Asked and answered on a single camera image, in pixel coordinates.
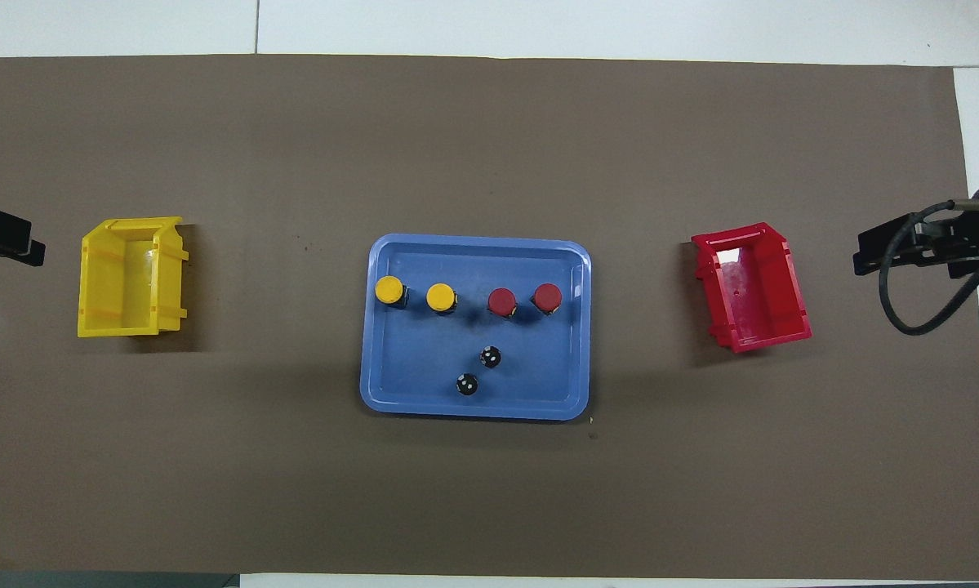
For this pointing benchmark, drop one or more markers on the black knob with white dots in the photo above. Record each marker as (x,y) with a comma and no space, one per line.
(490,356)
(466,385)

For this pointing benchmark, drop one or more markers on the yellow push button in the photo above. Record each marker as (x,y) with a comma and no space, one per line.
(389,290)
(439,296)

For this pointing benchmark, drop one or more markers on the brown table mat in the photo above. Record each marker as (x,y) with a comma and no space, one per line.
(489,122)

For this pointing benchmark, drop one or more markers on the red push button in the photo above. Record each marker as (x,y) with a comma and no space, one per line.
(547,297)
(501,301)

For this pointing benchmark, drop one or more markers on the yellow plastic bin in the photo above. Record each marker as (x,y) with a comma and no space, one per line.
(130,273)

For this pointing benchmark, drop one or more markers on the red plastic bin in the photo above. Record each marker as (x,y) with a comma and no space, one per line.
(754,294)

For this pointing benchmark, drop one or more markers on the blue plastic tray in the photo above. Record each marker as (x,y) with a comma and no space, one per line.
(538,384)

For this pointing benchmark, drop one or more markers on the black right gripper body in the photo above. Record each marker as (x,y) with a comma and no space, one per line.
(946,243)

